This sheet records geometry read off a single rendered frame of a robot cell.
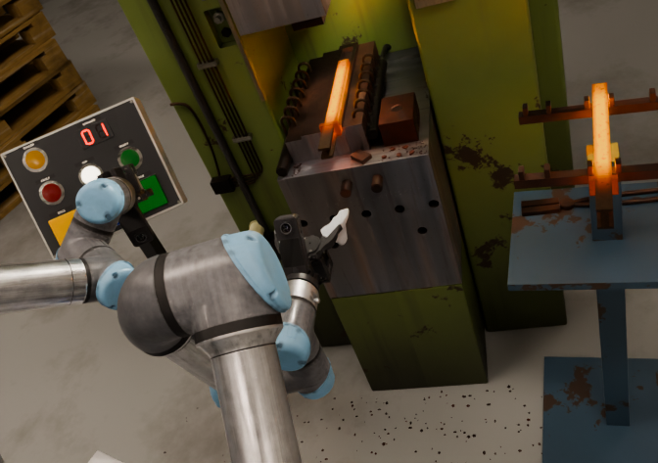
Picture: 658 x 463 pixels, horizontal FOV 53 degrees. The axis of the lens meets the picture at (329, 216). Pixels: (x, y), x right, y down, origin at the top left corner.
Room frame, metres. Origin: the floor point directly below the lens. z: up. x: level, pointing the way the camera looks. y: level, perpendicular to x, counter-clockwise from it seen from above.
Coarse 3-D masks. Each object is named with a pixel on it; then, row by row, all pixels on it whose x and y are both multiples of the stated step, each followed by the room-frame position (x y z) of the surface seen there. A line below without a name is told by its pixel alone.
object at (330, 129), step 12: (348, 60) 1.65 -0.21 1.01; (336, 72) 1.60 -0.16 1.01; (348, 72) 1.61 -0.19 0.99; (336, 84) 1.54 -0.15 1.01; (336, 96) 1.48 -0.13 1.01; (336, 108) 1.43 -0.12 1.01; (336, 120) 1.36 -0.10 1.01; (324, 132) 1.33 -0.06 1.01; (336, 132) 1.35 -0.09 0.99; (324, 144) 1.29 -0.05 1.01; (324, 156) 1.27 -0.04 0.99
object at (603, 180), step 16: (592, 96) 1.06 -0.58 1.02; (592, 112) 1.02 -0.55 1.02; (608, 112) 1.00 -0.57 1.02; (608, 128) 0.95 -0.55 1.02; (608, 144) 0.91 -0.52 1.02; (608, 160) 0.87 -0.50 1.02; (592, 176) 0.84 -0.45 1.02; (608, 176) 0.83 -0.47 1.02; (592, 192) 0.83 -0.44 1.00; (608, 192) 0.79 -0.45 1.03; (608, 208) 0.75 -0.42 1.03; (608, 224) 0.75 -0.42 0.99
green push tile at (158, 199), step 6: (144, 180) 1.40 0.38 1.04; (150, 180) 1.39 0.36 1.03; (156, 180) 1.39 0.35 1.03; (144, 186) 1.39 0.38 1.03; (150, 186) 1.39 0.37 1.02; (156, 186) 1.39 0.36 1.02; (156, 192) 1.38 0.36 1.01; (162, 192) 1.38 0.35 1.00; (150, 198) 1.37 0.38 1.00; (156, 198) 1.37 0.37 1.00; (162, 198) 1.37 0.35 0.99; (138, 204) 1.37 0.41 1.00; (144, 204) 1.37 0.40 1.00; (150, 204) 1.37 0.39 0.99; (156, 204) 1.36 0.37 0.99; (162, 204) 1.36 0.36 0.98; (144, 210) 1.36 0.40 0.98
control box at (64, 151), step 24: (96, 120) 1.49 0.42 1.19; (120, 120) 1.48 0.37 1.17; (144, 120) 1.47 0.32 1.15; (24, 144) 1.48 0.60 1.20; (48, 144) 1.48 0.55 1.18; (72, 144) 1.47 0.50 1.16; (96, 144) 1.46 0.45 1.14; (120, 144) 1.45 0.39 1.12; (144, 144) 1.44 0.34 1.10; (24, 168) 1.46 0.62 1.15; (48, 168) 1.45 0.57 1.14; (72, 168) 1.44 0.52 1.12; (144, 168) 1.42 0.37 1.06; (168, 168) 1.42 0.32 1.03; (24, 192) 1.43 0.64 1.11; (72, 192) 1.41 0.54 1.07; (168, 192) 1.38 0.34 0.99; (48, 216) 1.39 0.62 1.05; (48, 240) 1.37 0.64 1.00
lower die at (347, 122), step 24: (360, 48) 1.72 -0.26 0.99; (312, 72) 1.72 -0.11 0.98; (312, 96) 1.57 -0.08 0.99; (360, 96) 1.47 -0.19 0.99; (312, 120) 1.45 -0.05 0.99; (360, 120) 1.36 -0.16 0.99; (288, 144) 1.41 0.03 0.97; (312, 144) 1.39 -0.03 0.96; (336, 144) 1.37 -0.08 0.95; (360, 144) 1.35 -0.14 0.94
